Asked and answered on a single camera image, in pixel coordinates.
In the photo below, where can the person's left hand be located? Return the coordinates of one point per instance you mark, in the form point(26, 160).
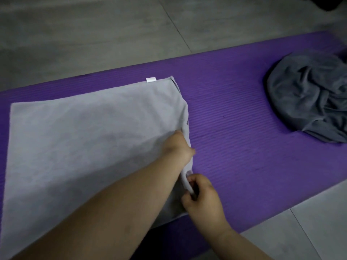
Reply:
point(179, 148)

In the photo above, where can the person's right hand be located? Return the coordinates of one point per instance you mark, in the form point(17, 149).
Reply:
point(208, 211)

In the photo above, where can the whitish grey towel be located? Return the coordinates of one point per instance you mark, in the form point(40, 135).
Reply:
point(81, 127)

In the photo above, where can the dark grey towel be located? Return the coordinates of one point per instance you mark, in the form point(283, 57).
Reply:
point(298, 100)

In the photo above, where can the person's left forearm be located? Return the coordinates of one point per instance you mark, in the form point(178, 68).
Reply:
point(108, 213)

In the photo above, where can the purple yoga mat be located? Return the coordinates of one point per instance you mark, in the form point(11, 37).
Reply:
point(230, 132)

